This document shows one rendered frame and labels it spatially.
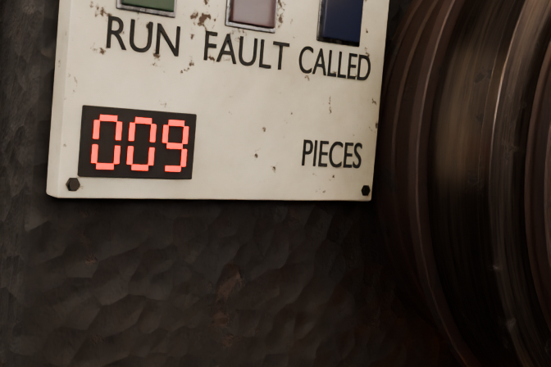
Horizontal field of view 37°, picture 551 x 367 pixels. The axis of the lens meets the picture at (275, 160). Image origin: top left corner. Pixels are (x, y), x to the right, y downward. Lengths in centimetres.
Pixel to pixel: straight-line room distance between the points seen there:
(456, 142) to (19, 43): 30
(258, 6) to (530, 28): 18
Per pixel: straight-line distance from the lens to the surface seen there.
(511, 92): 56
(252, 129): 58
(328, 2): 61
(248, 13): 57
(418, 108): 59
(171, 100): 54
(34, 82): 53
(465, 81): 58
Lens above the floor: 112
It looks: 3 degrees down
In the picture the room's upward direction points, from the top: 5 degrees clockwise
